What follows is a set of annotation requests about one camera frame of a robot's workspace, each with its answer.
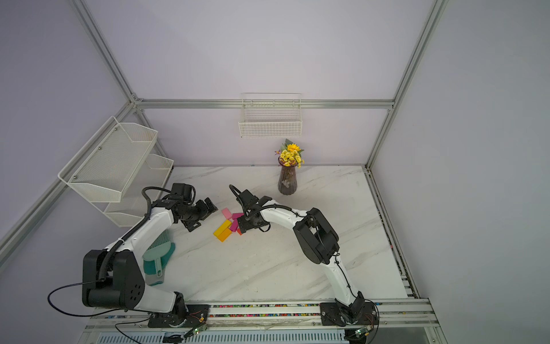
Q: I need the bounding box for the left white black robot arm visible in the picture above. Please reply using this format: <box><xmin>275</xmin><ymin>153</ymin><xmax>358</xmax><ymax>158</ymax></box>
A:
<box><xmin>82</xmin><ymin>183</ymin><xmax>218</xmax><ymax>318</ymax></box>

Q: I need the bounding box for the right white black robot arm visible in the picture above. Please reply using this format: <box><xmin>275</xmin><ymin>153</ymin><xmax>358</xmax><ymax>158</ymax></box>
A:
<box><xmin>229</xmin><ymin>185</ymin><xmax>372</xmax><ymax>326</ymax></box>

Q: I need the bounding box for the magenta block lower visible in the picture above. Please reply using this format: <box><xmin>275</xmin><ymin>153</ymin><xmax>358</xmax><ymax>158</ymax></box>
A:
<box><xmin>229</xmin><ymin>219</ymin><xmax>239</xmax><ymax>232</ymax></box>

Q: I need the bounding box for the pink block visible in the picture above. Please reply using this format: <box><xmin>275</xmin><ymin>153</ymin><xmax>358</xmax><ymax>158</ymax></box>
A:
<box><xmin>221</xmin><ymin>208</ymin><xmax>233</xmax><ymax>220</ymax></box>

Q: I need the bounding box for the yellow flat block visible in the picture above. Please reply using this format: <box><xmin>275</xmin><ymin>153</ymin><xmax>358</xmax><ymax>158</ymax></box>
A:
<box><xmin>213</xmin><ymin>220</ymin><xmax>232</xmax><ymax>238</ymax></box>

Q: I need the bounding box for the orange block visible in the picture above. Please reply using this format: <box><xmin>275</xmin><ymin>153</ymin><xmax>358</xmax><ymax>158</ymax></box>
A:
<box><xmin>217</xmin><ymin>229</ymin><xmax>233</xmax><ymax>242</ymax></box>

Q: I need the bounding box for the dark glass vase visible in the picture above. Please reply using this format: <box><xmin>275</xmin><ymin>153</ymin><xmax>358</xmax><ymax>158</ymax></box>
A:
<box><xmin>278</xmin><ymin>161</ymin><xmax>297</xmax><ymax>196</ymax></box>

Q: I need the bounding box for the lower white mesh shelf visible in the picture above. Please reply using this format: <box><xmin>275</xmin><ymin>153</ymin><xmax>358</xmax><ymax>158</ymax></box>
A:
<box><xmin>102</xmin><ymin>154</ymin><xmax>175</xmax><ymax>228</ymax></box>

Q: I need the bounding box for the white mesh shelf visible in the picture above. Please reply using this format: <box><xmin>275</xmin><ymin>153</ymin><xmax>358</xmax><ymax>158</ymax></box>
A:
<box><xmin>58</xmin><ymin>117</ymin><xmax>158</xmax><ymax>203</ymax></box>
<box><xmin>102</xmin><ymin>154</ymin><xmax>175</xmax><ymax>228</ymax></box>

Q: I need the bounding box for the green dustpan brush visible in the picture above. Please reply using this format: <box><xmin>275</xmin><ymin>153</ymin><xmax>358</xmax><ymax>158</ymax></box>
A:
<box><xmin>143</xmin><ymin>230</ymin><xmax>176</xmax><ymax>286</ymax></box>

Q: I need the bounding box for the yellow flower bouquet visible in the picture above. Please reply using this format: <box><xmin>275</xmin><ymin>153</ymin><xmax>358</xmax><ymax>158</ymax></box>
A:
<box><xmin>275</xmin><ymin>139</ymin><xmax>304</xmax><ymax>168</ymax></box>

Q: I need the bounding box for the upper white mesh shelf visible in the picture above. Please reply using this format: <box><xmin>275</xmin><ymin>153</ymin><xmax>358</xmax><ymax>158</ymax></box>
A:
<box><xmin>58</xmin><ymin>117</ymin><xmax>158</xmax><ymax>203</ymax></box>

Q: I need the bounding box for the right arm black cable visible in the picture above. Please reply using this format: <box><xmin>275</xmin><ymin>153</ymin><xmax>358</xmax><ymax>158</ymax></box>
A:
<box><xmin>228</xmin><ymin>184</ymin><xmax>379</xmax><ymax>344</ymax></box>

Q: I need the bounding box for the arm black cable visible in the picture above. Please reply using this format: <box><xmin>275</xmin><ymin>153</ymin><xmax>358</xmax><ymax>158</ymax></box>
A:
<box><xmin>228</xmin><ymin>184</ymin><xmax>379</xmax><ymax>344</ymax></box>
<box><xmin>46</xmin><ymin>185</ymin><xmax>173</xmax><ymax>318</ymax></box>

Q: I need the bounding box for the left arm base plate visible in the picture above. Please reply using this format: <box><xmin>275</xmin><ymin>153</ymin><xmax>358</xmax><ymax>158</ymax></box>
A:
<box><xmin>148</xmin><ymin>304</ymin><xmax>211</xmax><ymax>328</ymax></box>

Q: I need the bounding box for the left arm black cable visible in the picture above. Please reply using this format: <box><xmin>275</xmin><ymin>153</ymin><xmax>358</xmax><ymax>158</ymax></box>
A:
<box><xmin>46</xmin><ymin>185</ymin><xmax>173</xmax><ymax>318</ymax></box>

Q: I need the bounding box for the white wire wall basket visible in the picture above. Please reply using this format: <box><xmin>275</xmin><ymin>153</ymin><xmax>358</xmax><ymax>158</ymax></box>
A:
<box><xmin>239</xmin><ymin>93</ymin><xmax>303</xmax><ymax>138</ymax></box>

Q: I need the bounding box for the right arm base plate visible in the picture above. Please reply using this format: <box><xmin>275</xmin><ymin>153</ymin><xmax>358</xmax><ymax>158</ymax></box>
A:
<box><xmin>319</xmin><ymin>302</ymin><xmax>380</xmax><ymax>327</ymax></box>

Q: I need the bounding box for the aluminium front rail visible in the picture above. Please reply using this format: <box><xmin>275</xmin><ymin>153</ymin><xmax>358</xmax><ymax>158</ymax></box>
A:
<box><xmin>83</xmin><ymin>298</ymin><xmax>441</xmax><ymax>335</ymax></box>

